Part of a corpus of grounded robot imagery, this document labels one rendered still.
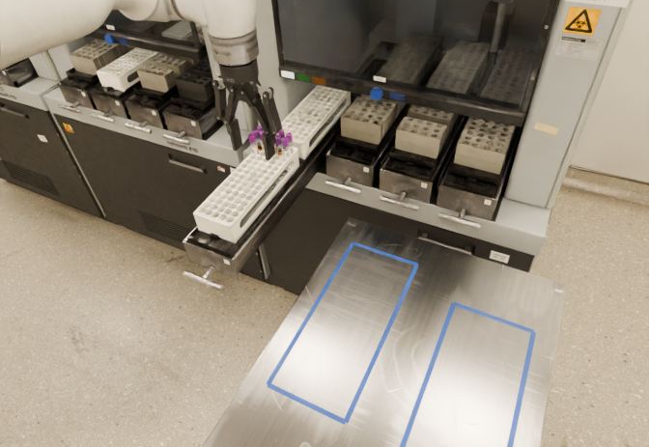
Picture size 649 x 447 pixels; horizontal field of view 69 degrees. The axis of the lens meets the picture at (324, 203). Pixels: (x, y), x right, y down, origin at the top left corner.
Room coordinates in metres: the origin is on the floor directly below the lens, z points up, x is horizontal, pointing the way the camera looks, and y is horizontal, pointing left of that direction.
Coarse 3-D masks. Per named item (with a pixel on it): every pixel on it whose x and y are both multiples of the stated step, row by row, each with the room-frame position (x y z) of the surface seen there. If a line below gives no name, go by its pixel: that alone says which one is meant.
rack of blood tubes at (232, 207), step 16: (256, 160) 0.91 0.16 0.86; (272, 160) 0.90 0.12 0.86; (288, 160) 0.90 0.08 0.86; (240, 176) 0.86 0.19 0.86; (256, 176) 0.85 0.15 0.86; (272, 176) 0.84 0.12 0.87; (288, 176) 0.89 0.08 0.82; (224, 192) 0.80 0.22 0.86; (240, 192) 0.79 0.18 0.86; (256, 192) 0.80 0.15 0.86; (272, 192) 0.83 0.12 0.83; (208, 208) 0.75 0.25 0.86; (224, 208) 0.75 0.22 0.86; (240, 208) 0.75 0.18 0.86; (256, 208) 0.80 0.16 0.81; (208, 224) 0.72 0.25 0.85; (224, 224) 0.70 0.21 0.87; (240, 224) 0.75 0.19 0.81
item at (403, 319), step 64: (384, 256) 0.62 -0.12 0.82; (448, 256) 0.61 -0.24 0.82; (320, 320) 0.48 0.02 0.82; (384, 320) 0.47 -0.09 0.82; (448, 320) 0.46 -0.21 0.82; (512, 320) 0.45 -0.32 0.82; (256, 384) 0.37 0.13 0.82; (320, 384) 0.36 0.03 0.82; (384, 384) 0.35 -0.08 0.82; (448, 384) 0.34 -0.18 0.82; (512, 384) 0.34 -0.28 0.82
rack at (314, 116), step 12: (312, 96) 1.19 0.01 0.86; (324, 96) 1.19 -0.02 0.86; (336, 96) 1.18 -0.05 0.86; (348, 96) 1.20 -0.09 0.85; (300, 108) 1.14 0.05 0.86; (312, 108) 1.12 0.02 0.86; (324, 108) 1.12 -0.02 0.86; (336, 108) 1.13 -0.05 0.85; (288, 120) 1.08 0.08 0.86; (300, 120) 1.07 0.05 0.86; (312, 120) 1.07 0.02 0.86; (324, 120) 1.07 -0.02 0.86; (300, 132) 1.02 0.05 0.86; (312, 132) 1.01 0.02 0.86; (324, 132) 1.07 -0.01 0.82; (300, 144) 0.97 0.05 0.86; (312, 144) 1.01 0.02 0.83; (300, 156) 0.97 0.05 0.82
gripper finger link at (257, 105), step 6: (240, 90) 0.85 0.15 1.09; (246, 96) 0.84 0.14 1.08; (258, 96) 0.87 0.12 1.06; (246, 102) 0.85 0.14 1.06; (252, 102) 0.85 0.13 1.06; (258, 102) 0.86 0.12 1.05; (252, 108) 0.85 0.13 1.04; (258, 108) 0.85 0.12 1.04; (264, 108) 0.86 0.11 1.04; (258, 114) 0.84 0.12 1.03; (264, 114) 0.85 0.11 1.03; (258, 120) 0.84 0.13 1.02; (264, 120) 0.84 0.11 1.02; (264, 126) 0.84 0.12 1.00; (270, 132) 0.84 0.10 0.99
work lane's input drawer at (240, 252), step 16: (352, 96) 1.26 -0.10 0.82; (336, 128) 1.11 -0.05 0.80; (320, 144) 1.02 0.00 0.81; (304, 160) 0.96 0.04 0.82; (320, 160) 1.00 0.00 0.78; (304, 176) 0.92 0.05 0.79; (288, 192) 0.85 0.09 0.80; (272, 208) 0.80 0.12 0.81; (288, 208) 0.84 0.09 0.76; (256, 224) 0.75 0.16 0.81; (272, 224) 0.78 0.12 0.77; (192, 240) 0.70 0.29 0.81; (208, 240) 0.70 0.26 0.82; (224, 240) 0.69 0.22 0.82; (240, 240) 0.69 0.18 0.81; (256, 240) 0.72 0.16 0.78; (192, 256) 0.70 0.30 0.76; (208, 256) 0.68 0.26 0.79; (224, 256) 0.66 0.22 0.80; (240, 256) 0.67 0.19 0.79; (192, 272) 0.67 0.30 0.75; (208, 272) 0.66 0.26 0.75; (224, 272) 0.66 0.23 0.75
